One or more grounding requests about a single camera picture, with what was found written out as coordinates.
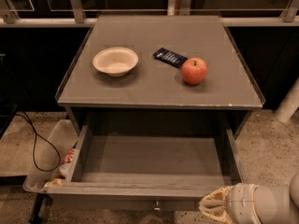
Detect blue snack packet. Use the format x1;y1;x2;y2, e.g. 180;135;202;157
153;48;188;68

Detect white paper bowl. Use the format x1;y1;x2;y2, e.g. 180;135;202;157
93;47;138;77

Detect metal railing frame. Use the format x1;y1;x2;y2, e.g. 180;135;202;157
0;0;299;27

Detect grey cabinet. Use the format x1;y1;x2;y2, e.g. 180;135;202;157
56;16;264;124

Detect metal drawer knob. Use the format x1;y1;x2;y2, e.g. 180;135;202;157
153;201;162;212

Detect grey top drawer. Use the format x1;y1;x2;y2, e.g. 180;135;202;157
49;125;247;209

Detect white pole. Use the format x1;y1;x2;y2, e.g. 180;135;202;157
274;78;299;123

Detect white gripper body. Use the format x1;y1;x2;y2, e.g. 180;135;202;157
226;183;259;224

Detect clear plastic bin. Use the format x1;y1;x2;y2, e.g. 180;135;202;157
23;119;78;192

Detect red apple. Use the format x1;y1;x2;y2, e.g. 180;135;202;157
180;58;207;85

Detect black cable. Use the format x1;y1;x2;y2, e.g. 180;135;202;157
15;110;62;173

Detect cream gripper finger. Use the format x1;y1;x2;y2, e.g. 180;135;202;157
199;200;233;224
204;186;233;203

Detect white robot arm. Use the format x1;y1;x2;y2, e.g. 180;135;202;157
199;174;299;224

